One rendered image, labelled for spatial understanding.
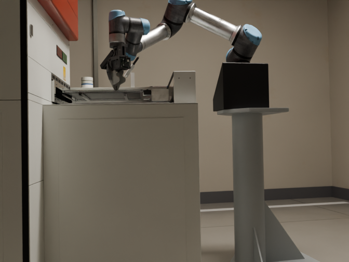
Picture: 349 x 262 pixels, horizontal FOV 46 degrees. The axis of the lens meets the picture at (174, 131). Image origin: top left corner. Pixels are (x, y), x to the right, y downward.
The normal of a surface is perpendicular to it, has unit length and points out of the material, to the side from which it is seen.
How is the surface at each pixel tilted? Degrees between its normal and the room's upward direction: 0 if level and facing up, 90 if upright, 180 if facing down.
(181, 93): 90
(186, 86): 90
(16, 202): 90
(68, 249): 90
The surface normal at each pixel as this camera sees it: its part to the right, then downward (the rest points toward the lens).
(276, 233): 0.22, -0.03
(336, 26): -0.98, 0.01
